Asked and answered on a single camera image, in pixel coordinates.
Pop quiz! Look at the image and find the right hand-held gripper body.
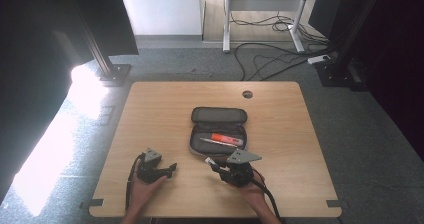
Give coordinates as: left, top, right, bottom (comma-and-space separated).
219, 149, 263, 189

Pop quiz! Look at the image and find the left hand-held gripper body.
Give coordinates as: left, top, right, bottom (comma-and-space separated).
135, 147, 168, 185

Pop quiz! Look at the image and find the orange highlighter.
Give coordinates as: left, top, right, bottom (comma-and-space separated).
210, 132, 245, 147

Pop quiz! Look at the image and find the grey pencil case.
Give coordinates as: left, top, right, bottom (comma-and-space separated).
188, 106, 249, 158

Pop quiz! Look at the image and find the person's left hand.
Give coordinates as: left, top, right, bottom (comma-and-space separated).
127, 174, 168, 216

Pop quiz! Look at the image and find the person's right hand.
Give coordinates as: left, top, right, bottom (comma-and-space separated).
237, 171, 268, 212

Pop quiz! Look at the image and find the black metal stand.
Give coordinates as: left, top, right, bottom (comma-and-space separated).
68, 0, 133, 88
314, 0, 389, 89

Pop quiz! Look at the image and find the white power strip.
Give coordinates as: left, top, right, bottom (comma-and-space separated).
306, 54, 332, 65

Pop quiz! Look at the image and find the dark curtain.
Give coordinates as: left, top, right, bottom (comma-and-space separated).
0, 0, 140, 205
307, 0, 424, 163

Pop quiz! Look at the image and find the white panel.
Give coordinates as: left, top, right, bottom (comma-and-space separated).
117, 0, 205, 37

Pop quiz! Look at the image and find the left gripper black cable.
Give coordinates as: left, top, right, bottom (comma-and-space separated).
124, 153, 145, 212

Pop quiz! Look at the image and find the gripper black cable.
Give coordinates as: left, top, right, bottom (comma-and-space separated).
250, 168, 282, 220
124, 153, 145, 212

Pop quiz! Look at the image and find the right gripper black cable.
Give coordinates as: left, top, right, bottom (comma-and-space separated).
250, 168, 282, 220

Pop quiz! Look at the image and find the long black floor cable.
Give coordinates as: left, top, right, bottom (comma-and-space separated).
233, 41, 336, 82

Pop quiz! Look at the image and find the bundle of floor cables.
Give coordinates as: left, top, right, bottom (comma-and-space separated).
229, 12, 329, 42

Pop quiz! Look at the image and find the white metal desk frame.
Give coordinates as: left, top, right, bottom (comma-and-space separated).
222, 0, 313, 54

